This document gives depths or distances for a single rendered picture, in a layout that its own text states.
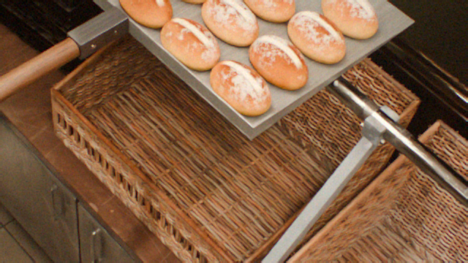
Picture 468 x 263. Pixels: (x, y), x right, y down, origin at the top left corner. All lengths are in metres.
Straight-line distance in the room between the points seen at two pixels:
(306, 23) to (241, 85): 0.16
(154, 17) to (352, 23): 0.29
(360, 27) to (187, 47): 0.27
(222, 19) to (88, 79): 0.64
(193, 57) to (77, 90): 0.67
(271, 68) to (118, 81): 0.77
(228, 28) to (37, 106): 0.80
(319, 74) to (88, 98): 0.75
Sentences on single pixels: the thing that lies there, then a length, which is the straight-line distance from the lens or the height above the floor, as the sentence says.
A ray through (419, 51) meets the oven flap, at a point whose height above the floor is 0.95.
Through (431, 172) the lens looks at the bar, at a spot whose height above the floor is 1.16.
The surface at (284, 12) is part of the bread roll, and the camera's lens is 1.43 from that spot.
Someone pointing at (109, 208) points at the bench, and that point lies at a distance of 1.93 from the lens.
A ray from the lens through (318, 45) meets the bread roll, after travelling 1.38.
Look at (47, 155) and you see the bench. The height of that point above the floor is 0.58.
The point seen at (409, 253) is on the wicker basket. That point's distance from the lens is 1.95.
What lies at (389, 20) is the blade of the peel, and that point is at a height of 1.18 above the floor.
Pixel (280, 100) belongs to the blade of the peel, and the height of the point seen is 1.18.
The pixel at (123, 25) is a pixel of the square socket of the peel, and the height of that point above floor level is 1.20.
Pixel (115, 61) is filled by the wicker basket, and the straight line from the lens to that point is 2.00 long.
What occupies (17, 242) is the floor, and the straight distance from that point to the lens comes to 2.58.
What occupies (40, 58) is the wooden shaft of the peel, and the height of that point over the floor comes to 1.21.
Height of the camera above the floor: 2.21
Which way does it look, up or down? 52 degrees down
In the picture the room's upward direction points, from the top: 9 degrees clockwise
